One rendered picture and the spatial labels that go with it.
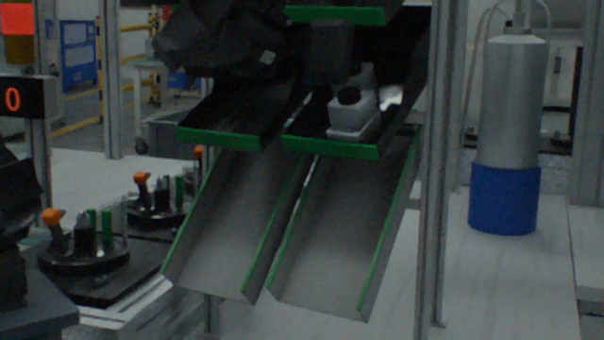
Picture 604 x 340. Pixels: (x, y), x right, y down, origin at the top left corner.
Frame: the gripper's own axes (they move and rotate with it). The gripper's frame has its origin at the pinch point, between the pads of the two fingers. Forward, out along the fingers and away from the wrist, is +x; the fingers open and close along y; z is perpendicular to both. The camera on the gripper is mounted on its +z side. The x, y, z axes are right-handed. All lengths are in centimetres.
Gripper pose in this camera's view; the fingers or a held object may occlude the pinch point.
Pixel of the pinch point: (288, 59)
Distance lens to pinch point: 79.9
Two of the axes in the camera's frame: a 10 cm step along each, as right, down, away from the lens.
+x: 4.6, 0.6, 8.8
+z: 1.1, -9.9, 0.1
